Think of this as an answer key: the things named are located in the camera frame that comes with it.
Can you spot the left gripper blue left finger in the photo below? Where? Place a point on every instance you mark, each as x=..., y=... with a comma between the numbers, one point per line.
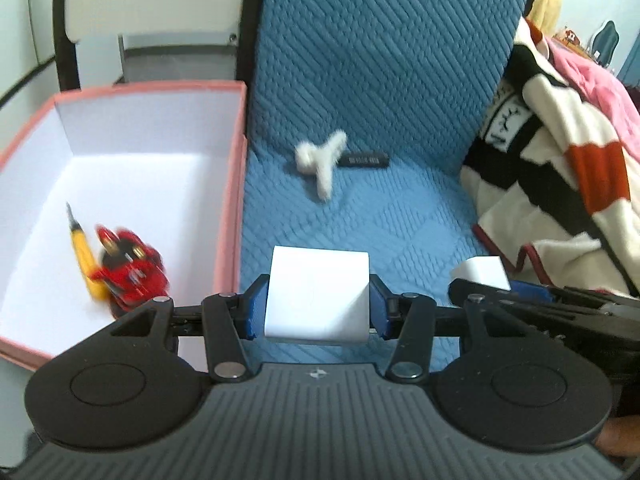
x=255, y=302

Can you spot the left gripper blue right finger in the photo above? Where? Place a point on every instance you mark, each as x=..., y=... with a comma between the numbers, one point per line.
x=379, y=294

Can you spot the white cube block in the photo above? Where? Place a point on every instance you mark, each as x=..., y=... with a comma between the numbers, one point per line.
x=318, y=296

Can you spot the white USB wall charger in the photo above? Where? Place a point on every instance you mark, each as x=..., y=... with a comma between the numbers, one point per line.
x=484, y=270

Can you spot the black lighter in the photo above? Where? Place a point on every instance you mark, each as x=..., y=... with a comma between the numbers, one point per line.
x=368, y=160

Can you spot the white fluffy Y-shaped object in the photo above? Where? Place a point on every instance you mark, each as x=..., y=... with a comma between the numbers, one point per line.
x=320, y=160

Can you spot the person right hand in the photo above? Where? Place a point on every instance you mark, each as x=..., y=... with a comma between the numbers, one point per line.
x=620, y=437

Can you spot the red lion figurine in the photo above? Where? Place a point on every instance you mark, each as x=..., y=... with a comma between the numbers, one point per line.
x=132, y=271

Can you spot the black white cream blanket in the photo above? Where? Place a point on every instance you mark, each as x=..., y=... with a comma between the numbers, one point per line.
x=556, y=193

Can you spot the yellow screwdriver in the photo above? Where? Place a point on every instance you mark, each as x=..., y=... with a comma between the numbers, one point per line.
x=85, y=258

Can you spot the pink cardboard box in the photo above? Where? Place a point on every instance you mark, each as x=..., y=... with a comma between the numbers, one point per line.
x=164, y=159

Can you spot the blue quilted sofa cover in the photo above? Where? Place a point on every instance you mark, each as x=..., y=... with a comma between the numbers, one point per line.
x=408, y=78

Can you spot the pink blanket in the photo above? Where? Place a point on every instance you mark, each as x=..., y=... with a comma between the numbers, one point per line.
x=601, y=89

